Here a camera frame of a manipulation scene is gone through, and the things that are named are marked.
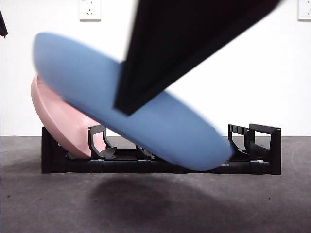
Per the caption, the white wall socket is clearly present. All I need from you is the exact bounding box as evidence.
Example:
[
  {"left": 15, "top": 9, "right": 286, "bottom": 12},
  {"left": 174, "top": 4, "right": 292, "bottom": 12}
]
[
  {"left": 79, "top": 0, "right": 102, "bottom": 21},
  {"left": 297, "top": 0, "right": 311, "bottom": 21}
]

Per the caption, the blue plate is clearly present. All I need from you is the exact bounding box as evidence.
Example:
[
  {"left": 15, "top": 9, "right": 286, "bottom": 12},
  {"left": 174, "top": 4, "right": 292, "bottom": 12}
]
[{"left": 32, "top": 32, "right": 235, "bottom": 172}]

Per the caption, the pink plate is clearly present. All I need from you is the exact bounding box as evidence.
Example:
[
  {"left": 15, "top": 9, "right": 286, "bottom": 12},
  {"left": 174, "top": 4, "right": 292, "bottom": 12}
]
[{"left": 30, "top": 74, "right": 110, "bottom": 160}]

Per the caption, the black plate rack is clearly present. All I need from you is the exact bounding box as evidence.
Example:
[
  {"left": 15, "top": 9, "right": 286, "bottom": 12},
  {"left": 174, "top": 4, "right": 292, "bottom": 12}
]
[{"left": 41, "top": 123, "right": 282, "bottom": 175}]

